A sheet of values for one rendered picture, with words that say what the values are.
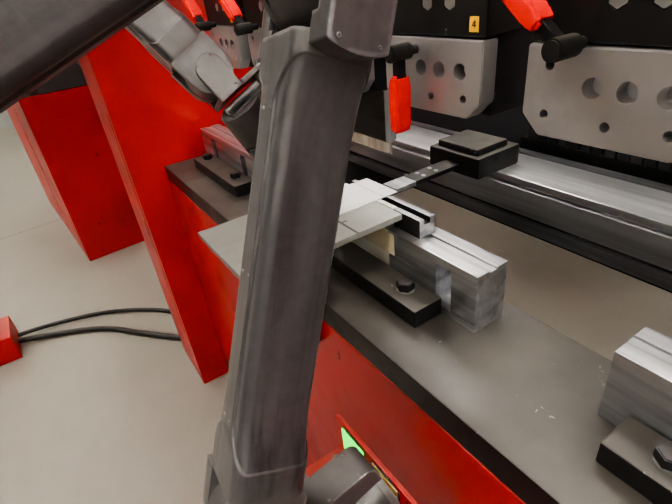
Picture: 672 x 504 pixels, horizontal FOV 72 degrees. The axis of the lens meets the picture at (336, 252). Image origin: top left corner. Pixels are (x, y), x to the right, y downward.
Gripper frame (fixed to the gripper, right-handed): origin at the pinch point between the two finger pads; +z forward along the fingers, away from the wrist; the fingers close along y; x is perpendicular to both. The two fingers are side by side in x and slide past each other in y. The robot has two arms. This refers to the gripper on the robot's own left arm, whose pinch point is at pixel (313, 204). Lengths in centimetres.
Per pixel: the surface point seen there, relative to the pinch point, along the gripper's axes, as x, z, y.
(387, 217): -5.7, 4.5, -9.5
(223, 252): 15.0, -6.3, -1.5
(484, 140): -31.7, 14.1, -3.6
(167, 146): 6, 6, 84
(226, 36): -15.5, -16.8, 39.0
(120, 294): 73, 77, 174
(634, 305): -85, 158, 8
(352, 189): -7.6, 5.2, 2.5
